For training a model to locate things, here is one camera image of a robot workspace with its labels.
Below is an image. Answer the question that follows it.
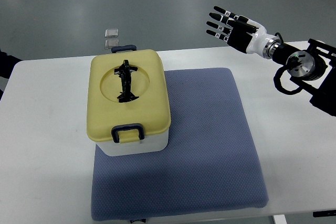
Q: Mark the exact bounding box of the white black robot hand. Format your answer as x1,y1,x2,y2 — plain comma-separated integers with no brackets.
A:
206,6,281,59

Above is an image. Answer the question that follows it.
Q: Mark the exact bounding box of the yellow storage box lid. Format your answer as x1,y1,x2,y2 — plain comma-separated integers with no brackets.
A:
87,49,171,144

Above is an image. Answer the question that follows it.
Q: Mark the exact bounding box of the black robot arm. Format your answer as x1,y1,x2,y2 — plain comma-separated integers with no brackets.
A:
268,33,335,116

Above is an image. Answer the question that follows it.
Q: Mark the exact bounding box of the white storage box base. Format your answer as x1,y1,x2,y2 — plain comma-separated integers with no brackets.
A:
96,129,169,156

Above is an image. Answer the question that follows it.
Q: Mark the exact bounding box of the upper clear plastic square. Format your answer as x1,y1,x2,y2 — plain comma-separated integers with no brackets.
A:
104,28,119,38

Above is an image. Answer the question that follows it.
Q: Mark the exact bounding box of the blue textured cushion mat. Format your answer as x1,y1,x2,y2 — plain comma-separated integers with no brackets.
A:
91,68,268,221

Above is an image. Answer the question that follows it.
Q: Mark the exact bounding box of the black table control panel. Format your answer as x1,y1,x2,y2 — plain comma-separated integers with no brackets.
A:
312,210,336,218

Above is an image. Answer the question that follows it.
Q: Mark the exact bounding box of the dark object at left edge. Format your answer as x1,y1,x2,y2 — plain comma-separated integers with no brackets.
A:
0,51,21,79

